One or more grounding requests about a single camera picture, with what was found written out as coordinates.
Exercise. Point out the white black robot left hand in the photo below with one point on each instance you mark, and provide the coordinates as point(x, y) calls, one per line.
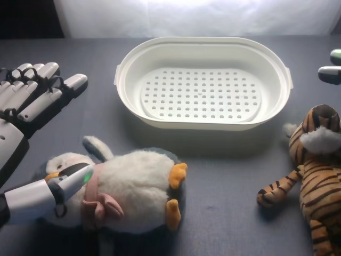
point(10, 138)

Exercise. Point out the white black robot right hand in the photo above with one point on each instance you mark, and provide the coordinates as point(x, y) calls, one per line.
point(331, 74)

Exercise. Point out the plush penguin toy pink bow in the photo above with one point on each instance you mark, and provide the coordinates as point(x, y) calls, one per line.
point(138, 186)

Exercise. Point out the striped plush tiger toy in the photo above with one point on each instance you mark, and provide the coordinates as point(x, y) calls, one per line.
point(319, 181)

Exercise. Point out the white perforated oval basket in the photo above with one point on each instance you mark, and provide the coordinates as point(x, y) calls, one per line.
point(202, 96)

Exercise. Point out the white backdrop cloth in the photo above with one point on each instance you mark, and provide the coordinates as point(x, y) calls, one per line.
point(186, 16)

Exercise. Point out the grey table cloth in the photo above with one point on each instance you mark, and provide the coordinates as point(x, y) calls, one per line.
point(218, 208)

